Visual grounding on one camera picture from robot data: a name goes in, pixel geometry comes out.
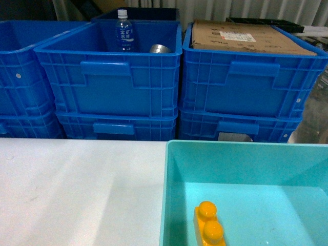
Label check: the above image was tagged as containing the brown cardboard box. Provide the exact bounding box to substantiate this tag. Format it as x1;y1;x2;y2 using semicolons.
191;20;319;56

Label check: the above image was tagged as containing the blue crate far left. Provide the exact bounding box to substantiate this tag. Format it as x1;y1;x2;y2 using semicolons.
0;20;88;116

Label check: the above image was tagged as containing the lower left blue crate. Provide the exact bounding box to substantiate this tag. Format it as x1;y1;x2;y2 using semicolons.
1;111;66;139

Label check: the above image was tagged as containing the silver metal can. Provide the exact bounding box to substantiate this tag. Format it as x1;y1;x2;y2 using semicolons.
149;44;172;54

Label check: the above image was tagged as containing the yellow toy block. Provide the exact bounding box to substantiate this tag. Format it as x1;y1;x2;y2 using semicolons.
193;201;227;246

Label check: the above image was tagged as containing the black tray in background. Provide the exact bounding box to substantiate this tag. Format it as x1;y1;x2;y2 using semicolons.
226;17;304;33

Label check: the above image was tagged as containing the blue crate with bottle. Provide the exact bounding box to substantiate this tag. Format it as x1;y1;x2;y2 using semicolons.
35;20;182;117

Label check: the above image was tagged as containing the lower middle blue crate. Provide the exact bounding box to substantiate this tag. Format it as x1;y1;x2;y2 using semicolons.
55;110;178;141

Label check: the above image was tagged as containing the lower right blue crate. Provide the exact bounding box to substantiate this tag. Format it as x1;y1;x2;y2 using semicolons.
178;109;302;143

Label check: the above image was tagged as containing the teal plastic bin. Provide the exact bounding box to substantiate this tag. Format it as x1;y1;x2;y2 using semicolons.
159;140;327;245

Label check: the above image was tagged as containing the clear water bottle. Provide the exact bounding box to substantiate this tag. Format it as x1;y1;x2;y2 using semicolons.
115;9;135;52

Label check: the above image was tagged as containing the blue crate with cardboard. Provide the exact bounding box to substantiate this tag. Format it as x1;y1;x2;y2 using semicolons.
180;24;327;118

